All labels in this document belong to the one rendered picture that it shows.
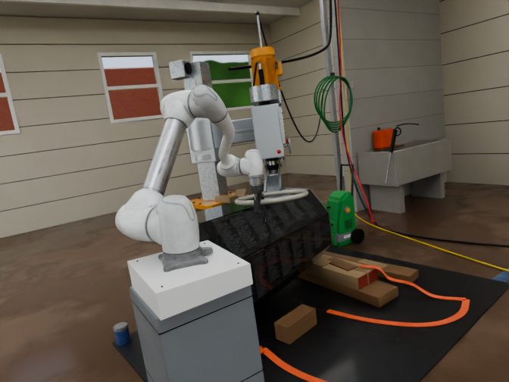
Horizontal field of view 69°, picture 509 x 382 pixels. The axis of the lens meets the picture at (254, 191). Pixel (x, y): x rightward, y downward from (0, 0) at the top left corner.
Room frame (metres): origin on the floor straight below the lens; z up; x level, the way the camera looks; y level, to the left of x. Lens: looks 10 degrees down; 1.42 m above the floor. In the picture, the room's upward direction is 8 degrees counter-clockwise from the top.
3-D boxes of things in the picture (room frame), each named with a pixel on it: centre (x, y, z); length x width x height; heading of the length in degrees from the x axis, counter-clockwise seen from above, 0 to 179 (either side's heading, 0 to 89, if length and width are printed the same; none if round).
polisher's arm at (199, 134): (3.60, 0.19, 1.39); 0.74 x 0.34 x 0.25; 103
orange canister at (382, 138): (5.42, -2.02, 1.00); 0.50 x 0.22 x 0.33; 121
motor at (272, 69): (3.70, -0.27, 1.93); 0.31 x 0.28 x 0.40; 84
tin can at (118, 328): (2.49, 1.09, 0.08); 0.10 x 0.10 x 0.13
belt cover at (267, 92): (3.39, -0.22, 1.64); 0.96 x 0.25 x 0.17; 174
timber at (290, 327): (2.32, -0.16, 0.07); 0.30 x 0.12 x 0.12; 133
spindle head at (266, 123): (3.12, -0.19, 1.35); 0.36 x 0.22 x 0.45; 174
